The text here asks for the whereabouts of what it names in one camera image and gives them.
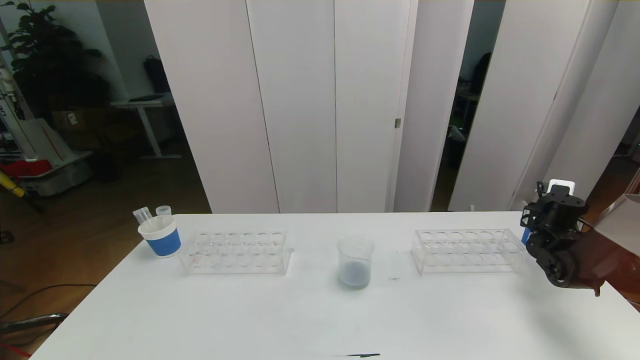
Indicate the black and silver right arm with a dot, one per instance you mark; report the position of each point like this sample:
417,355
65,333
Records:
575,250

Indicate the white robot column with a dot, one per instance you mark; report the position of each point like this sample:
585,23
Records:
10,110

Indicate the clear acrylic test tube rack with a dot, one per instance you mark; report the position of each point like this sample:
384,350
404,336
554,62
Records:
240,266
465,265

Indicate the white machine with red line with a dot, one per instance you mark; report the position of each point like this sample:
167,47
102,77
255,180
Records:
60,176

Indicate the grey metal chair leg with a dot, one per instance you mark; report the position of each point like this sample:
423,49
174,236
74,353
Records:
35,322

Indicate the test tube with red pigment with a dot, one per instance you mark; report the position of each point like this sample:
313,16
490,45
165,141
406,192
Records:
163,210

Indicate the yellow tool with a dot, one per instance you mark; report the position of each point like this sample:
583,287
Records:
12,185

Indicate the black backpack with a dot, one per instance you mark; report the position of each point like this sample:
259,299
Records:
157,75

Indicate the brown cardboard box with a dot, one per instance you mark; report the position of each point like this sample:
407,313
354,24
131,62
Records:
75,119

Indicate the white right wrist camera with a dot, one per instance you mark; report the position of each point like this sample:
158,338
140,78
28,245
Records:
561,183

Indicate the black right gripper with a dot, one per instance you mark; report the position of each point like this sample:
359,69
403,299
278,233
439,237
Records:
531,217

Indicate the brown metal stand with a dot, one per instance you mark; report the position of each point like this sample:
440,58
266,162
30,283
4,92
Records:
636,182

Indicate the test tube with blue pigment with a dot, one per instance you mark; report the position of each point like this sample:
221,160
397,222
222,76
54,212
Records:
142,215

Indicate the dark green potted plant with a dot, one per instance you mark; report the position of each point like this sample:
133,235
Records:
50,60

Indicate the clear plastic beaker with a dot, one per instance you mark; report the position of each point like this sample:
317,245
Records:
355,276

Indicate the blue and white paper cup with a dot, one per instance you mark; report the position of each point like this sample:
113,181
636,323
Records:
164,244
525,236

